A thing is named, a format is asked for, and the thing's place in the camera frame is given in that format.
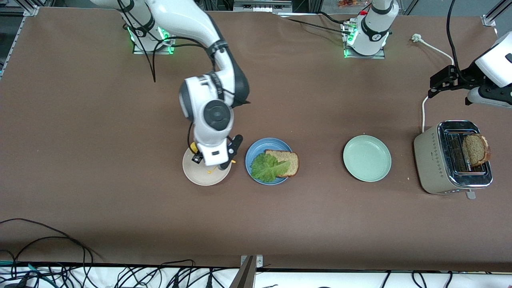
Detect blue plate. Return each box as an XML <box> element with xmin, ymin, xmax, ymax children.
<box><xmin>245</xmin><ymin>138</ymin><xmax>295</xmax><ymax>186</ymax></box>

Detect beige and chrome toaster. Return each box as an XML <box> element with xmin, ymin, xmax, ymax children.
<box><xmin>414</xmin><ymin>120</ymin><xmax>493</xmax><ymax>200</ymax></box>

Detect brown bread slice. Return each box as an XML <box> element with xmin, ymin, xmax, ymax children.
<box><xmin>264</xmin><ymin>150</ymin><xmax>300</xmax><ymax>178</ymax></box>
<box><xmin>462</xmin><ymin>134</ymin><xmax>491</xmax><ymax>167</ymax></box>

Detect thin black cable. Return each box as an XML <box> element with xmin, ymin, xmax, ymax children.
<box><xmin>0</xmin><ymin>218</ymin><xmax>102</xmax><ymax>262</ymax></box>

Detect green lettuce leaf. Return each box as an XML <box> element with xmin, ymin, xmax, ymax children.
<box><xmin>250</xmin><ymin>153</ymin><xmax>292</xmax><ymax>183</ymax></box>

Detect aluminium profile bar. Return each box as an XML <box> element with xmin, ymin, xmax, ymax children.
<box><xmin>230</xmin><ymin>255</ymin><xmax>256</xmax><ymax>288</ymax></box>

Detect mint green plate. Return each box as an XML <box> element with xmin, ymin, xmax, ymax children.
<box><xmin>343</xmin><ymin>135</ymin><xmax>392</xmax><ymax>182</ymax></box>

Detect black left base cable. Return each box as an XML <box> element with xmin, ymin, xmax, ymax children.
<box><xmin>280</xmin><ymin>11</ymin><xmax>349</xmax><ymax>36</ymax></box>

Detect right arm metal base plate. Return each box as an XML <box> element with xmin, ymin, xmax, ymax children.
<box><xmin>133</xmin><ymin>16</ymin><xmax>177</xmax><ymax>55</ymax></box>

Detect yellow mustard squeeze bottle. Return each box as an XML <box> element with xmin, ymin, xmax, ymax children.
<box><xmin>190</xmin><ymin>142</ymin><xmax>236</xmax><ymax>175</ymax></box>

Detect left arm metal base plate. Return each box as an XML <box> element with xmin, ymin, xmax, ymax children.
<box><xmin>343</xmin><ymin>20</ymin><xmax>386</xmax><ymax>60</ymax></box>

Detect white toaster power cable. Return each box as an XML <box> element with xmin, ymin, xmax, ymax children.
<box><xmin>411</xmin><ymin>34</ymin><xmax>454</xmax><ymax>133</ymax></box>

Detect beige plate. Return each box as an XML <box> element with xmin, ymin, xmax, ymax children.
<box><xmin>182</xmin><ymin>147</ymin><xmax>232</xmax><ymax>186</ymax></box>

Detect small metal bracket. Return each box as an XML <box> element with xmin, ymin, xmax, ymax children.
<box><xmin>240</xmin><ymin>255</ymin><xmax>264</xmax><ymax>269</ymax></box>

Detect aluminium table frame rail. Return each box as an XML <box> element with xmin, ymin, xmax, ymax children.
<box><xmin>0</xmin><ymin>16</ymin><xmax>26</xmax><ymax>80</ymax></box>

